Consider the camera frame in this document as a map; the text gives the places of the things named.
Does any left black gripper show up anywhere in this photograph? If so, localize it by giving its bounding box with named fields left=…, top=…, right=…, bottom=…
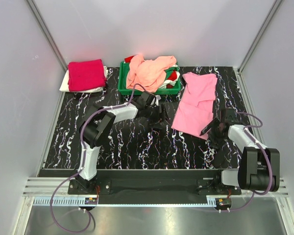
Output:
left=144, top=104, right=172, bottom=130

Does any pink t shirt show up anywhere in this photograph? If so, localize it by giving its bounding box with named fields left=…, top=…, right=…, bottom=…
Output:
left=171, top=72, right=218, bottom=140

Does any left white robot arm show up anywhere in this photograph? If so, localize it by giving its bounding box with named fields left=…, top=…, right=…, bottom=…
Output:
left=78, top=92, right=170, bottom=194

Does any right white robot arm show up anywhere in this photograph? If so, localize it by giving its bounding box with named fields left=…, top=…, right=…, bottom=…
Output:
left=200, top=108, right=280, bottom=195

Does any red white green t shirt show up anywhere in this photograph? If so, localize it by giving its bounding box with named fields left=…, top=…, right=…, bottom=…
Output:
left=124, top=55, right=181, bottom=90

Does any peach t shirt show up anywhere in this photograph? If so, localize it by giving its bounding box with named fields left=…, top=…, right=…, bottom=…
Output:
left=126, top=54, right=177, bottom=93

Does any green plastic bin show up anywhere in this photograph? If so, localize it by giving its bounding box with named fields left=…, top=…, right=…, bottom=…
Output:
left=118, top=61, right=181, bottom=95

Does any folded magenta t shirt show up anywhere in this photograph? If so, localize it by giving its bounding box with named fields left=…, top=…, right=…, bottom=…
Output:
left=68, top=59, right=106, bottom=92

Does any folded white t shirt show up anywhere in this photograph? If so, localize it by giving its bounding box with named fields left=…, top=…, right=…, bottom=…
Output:
left=59, top=66, right=108, bottom=93

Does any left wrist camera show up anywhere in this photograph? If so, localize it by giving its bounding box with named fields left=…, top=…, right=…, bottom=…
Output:
left=151, top=95, right=161, bottom=106

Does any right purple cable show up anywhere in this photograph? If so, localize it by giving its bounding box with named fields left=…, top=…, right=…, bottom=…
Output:
left=193, top=111, right=276, bottom=212

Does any purple cable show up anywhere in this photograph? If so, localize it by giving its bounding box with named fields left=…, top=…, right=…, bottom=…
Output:
left=50, top=83, right=150, bottom=232
left=193, top=111, right=276, bottom=212

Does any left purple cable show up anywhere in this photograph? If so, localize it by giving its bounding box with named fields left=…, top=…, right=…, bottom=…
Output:
left=50, top=83, right=150, bottom=232

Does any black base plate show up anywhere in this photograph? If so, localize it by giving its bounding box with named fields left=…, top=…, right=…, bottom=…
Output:
left=68, top=169, right=241, bottom=207

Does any right corner post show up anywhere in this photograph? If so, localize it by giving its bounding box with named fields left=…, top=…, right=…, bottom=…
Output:
left=238, top=0, right=284, bottom=73

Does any corner post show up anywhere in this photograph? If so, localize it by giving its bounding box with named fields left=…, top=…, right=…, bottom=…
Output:
left=24, top=0, right=67, bottom=71
left=238, top=0, right=284, bottom=73

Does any aluminium rail frame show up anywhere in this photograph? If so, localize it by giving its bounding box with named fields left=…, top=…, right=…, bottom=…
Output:
left=14, top=177, right=294, bottom=235

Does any left corner post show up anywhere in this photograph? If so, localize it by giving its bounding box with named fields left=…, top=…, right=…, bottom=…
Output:
left=24, top=0, right=67, bottom=71

